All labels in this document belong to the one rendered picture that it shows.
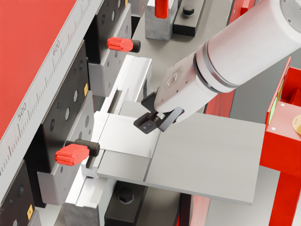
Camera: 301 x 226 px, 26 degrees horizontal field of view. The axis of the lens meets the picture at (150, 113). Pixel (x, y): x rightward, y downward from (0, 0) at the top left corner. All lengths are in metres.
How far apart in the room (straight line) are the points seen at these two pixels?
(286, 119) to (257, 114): 1.11
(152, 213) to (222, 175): 0.17
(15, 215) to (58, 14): 0.22
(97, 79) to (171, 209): 0.37
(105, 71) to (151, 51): 0.60
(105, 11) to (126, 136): 0.33
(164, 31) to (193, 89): 0.56
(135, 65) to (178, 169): 0.31
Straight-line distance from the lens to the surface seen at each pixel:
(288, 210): 1.79
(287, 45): 0.91
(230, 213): 2.30
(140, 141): 1.14
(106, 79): 0.94
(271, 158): 1.54
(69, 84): 0.78
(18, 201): 0.69
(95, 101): 1.04
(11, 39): 0.60
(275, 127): 1.50
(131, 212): 1.17
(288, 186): 1.71
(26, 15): 0.63
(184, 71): 1.01
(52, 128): 0.75
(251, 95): 2.70
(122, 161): 1.12
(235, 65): 0.94
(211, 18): 1.62
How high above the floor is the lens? 1.85
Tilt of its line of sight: 46 degrees down
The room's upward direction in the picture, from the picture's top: straight up
